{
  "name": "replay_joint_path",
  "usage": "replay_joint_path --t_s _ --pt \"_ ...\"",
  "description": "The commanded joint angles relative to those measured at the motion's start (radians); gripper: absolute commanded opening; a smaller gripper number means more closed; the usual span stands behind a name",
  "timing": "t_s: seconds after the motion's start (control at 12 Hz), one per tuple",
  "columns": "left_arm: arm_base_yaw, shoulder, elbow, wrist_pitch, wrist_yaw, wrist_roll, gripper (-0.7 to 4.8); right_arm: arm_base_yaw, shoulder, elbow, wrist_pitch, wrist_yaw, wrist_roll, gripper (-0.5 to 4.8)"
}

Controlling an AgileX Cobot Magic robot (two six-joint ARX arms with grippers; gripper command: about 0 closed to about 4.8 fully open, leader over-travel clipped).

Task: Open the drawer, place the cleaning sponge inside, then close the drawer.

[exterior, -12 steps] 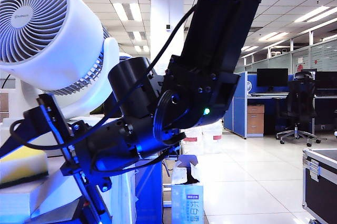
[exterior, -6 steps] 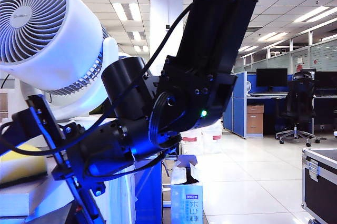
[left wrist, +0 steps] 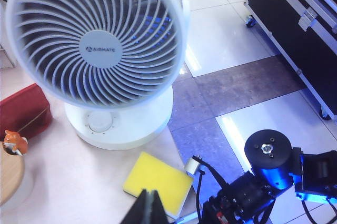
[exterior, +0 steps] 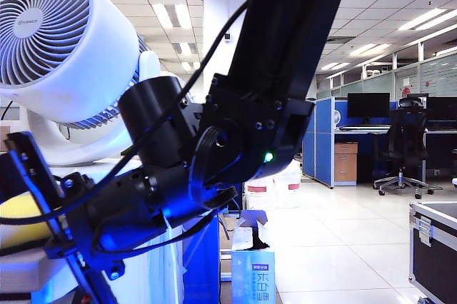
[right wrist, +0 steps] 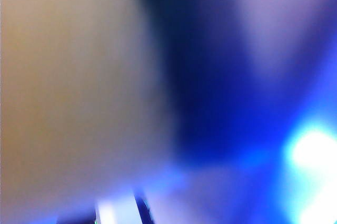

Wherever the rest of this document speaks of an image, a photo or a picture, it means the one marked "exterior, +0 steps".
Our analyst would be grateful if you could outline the yellow cleaning sponge green base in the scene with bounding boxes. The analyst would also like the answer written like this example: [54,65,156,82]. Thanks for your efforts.
[0,193,51,248]

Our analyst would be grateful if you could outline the black mesh office chair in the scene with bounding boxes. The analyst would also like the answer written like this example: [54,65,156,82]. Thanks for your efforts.
[368,96,443,200]

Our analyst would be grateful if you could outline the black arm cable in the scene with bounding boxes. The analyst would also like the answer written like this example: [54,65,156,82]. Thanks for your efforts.
[0,0,253,226]

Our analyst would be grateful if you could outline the wooden drawer pedestal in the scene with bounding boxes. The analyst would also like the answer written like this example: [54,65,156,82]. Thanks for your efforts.
[334,141,359,186]

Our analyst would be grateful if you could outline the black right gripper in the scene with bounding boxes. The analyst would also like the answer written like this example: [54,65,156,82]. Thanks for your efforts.
[3,131,169,304]

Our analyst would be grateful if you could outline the blue cubicle partition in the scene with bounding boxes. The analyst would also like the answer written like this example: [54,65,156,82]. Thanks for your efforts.
[301,97,336,189]

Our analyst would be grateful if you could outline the clear water jug red label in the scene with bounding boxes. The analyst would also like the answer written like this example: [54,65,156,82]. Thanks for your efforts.
[274,163,303,209]
[246,175,276,211]

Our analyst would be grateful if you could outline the black computer monitor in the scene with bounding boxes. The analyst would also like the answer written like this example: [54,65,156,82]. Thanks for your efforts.
[426,96,457,130]
[346,92,391,125]

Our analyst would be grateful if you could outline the large white desk fan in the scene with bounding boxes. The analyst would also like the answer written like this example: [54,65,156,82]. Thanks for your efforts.
[0,0,164,168]

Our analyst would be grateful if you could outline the white office desk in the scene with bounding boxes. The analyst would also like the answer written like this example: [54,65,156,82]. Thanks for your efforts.
[336,124,393,136]
[423,128,457,176]

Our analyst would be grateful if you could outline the blue metal cabinet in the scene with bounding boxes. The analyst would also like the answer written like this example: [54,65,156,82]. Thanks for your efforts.
[181,216,221,304]

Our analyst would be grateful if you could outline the blue cubicle panel behind monitor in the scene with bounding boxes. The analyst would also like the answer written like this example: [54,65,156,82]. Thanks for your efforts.
[334,99,400,128]

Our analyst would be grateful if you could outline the black aluminium flight case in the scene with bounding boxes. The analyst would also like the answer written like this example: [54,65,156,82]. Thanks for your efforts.
[408,201,457,304]

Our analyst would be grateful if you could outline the white plastic bag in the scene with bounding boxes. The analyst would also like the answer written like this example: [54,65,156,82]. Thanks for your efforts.
[232,223,272,251]

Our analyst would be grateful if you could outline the blue printed cardboard box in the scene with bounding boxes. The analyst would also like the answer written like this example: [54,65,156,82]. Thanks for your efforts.
[231,210,278,304]

